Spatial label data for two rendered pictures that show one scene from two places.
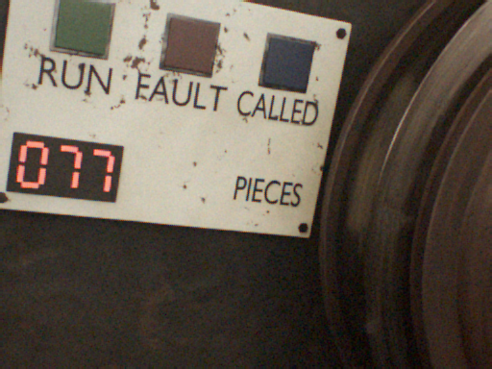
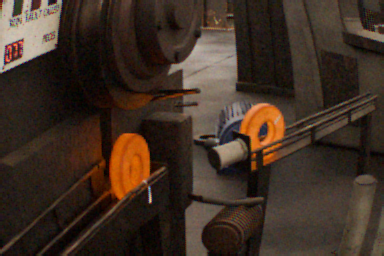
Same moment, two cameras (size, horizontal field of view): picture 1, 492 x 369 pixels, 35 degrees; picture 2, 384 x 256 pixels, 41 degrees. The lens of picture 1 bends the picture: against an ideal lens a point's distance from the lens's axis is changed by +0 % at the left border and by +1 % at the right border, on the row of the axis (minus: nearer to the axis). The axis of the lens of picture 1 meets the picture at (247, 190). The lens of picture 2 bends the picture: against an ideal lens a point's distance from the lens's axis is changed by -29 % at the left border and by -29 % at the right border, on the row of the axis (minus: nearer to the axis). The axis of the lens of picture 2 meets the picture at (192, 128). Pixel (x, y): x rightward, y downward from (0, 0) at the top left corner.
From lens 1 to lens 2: 81 cm
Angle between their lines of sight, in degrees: 48
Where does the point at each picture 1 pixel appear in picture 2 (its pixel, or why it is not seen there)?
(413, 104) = not seen: outside the picture
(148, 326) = (24, 100)
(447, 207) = (116, 12)
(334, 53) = not seen: outside the picture
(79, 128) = (15, 37)
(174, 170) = (31, 40)
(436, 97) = not seen: outside the picture
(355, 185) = (84, 19)
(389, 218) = (102, 21)
